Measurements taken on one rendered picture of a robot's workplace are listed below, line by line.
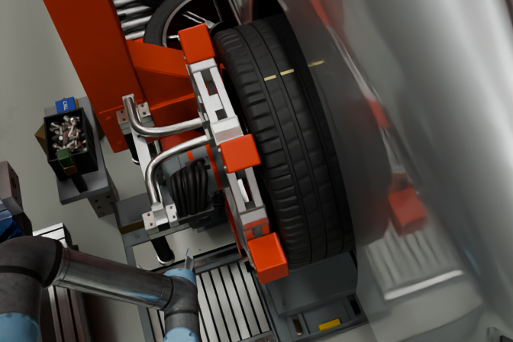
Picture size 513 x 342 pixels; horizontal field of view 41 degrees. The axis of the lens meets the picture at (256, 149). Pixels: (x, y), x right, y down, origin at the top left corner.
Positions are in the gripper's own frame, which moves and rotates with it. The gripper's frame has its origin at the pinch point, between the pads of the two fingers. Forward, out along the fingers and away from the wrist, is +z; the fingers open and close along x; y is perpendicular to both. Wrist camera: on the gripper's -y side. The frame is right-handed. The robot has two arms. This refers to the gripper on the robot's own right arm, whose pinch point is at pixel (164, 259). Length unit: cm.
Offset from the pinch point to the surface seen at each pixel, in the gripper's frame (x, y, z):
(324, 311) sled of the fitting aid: -41, -68, 1
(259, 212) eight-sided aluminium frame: -25.0, 14.3, -4.3
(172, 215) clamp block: -5.4, 12.0, 3.8
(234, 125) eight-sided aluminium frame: -25.4, 29.0, 10.7
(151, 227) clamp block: -0.1, 12.0, 2.5
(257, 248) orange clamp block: -22.4, 5.5, -8.3
